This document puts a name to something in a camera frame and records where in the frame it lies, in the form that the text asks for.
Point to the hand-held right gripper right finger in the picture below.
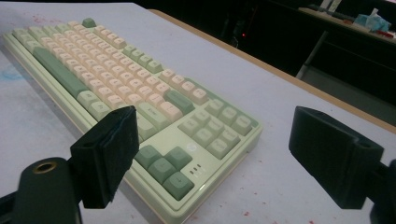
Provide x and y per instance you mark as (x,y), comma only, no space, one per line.
(333,155)

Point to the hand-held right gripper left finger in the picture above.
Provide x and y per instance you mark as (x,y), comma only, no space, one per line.
(106,155)

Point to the blue tissue pack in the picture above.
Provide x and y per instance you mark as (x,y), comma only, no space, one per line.
(373,21)

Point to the green and cream keyboard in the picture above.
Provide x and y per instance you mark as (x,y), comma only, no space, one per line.
(186,130)

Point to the white-framed desk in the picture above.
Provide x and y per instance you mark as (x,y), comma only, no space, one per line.
(312,59)

